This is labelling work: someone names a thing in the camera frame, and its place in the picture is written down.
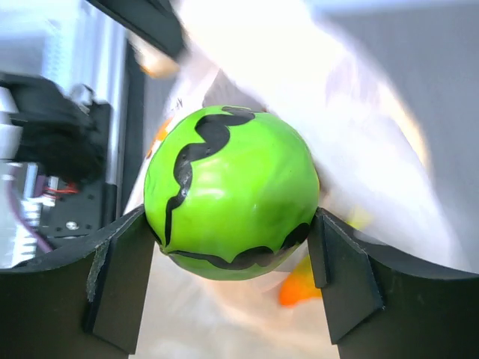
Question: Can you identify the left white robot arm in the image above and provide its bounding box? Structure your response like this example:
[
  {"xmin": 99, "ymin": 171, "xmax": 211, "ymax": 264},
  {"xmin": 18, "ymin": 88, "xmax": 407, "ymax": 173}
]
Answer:
[{"xmin": 1, "ymin": 1, "xmax": 184, "ymax": 185}]

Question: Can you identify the translucent plastic bag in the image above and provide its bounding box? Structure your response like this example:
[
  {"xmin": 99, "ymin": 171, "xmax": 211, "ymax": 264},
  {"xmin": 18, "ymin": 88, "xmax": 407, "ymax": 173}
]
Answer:
[{"xmin": 129, "ymin": 1, "xmax": 470, "ymax": 358}]

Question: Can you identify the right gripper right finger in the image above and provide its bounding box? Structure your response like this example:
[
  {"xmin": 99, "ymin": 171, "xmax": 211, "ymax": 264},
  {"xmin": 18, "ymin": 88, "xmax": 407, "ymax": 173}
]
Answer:
[{"xmin": 308, "ymin": 209, "xmax": 478, "ymax": 358}]

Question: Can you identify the green fake fruit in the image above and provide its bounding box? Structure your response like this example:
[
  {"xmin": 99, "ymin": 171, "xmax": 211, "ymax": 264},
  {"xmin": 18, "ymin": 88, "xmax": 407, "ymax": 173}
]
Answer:
[{"xmin": 144, "ymin": 105, "xmax": 320, "ymax": 280}]

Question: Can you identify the aluminium frame rail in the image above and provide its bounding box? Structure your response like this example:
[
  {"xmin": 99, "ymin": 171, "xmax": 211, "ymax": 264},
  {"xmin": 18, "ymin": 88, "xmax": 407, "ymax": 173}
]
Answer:
[{"xmin": 0, "ymin": 0, "xmax": 130, "ymax": 270}]

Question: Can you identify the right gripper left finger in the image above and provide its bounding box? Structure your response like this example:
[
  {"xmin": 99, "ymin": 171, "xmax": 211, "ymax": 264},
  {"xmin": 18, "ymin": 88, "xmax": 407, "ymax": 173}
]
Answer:
[{"xmin": 1, "ymin": 206, "xmax": 154, "ymax": 358}]

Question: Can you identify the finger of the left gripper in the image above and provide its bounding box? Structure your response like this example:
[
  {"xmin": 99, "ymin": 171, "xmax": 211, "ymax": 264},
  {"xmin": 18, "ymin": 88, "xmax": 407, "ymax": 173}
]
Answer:
[{"xmin": 88, "ymin": 0, "xmax": 185, "ymax": 56}]

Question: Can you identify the black mounting base plate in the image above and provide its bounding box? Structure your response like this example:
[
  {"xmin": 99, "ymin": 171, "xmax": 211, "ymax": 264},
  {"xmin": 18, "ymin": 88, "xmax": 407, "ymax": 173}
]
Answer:
[{"xmin": 33, "ymin": 104, "xmax": 147, "ymax": 255}]

